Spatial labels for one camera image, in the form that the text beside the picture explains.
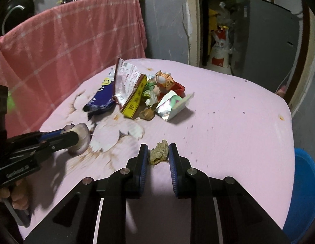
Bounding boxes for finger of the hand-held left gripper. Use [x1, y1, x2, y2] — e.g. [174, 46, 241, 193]
[10, 132, 80, 162]
[6, 129, 68, 149]

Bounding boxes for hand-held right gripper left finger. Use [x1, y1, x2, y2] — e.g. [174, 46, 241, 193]
[24, 144, 149, 244]

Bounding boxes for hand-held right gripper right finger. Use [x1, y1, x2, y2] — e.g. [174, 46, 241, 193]
[169, 144, 290, 244]

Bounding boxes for pale mushroom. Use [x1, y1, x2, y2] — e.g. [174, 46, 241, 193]
[65, 123, 91, 156]

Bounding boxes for yellowish paper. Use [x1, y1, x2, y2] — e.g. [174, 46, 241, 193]
[149, 139, 170, 165]

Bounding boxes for white and yellow packet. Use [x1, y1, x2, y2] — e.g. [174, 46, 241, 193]
[114, 58, 148, 119]

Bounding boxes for blue plastic basin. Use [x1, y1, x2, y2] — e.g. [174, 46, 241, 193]
[283, 147, 315, 244]

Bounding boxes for person's left hand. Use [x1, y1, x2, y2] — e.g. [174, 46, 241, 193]
[0, 178, 30, 210]

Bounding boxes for blue snack wrapper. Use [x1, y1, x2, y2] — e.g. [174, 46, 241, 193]
[83, 66, 121, 121]

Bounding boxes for silver foil carton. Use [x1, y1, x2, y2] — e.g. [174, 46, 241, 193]
[154, 90, 195, 122]

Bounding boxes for green vegetable scraps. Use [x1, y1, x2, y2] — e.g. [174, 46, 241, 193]
[142, 80, 160, 106]

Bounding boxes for orange red wrapper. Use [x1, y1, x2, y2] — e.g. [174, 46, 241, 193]
[154, 70, 186, 98]

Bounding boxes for red plaid cloth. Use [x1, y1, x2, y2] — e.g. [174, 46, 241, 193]
[0, 0, 148, 135]

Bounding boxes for white sack with red print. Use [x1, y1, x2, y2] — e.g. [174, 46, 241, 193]
[207, 27, 233, 69]

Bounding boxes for black round object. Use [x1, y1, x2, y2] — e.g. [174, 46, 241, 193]
[2, 0, 35, 35]

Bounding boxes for grey metal cabinet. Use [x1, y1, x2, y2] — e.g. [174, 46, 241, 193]
[230, 0, 300, 93]

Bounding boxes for yellow plastic bag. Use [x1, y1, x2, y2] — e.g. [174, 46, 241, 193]
[208, 8, 219, 31]

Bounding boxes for worn wooden door frame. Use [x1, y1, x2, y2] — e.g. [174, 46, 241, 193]
[184, 0, 207, 68]

